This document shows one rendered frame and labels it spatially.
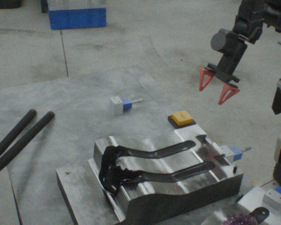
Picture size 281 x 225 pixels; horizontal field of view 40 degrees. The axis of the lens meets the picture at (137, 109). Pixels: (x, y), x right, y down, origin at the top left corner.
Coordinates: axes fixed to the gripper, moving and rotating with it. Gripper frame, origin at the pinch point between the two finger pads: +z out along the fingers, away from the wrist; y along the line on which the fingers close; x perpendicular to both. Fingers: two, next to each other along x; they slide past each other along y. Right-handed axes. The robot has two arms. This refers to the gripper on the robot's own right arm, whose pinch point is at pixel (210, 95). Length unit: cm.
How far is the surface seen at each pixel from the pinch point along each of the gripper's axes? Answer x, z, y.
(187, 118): 7.4, 14.1, -10.0
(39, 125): -38, 35, -30
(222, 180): -8.2, 16.2, 24.6
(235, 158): 8.6, 14.6, 14.8
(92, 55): 103, 59, -223
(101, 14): 131, 28, -279
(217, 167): -6.3, 15.1, 19.8
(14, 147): -51, 37, -17
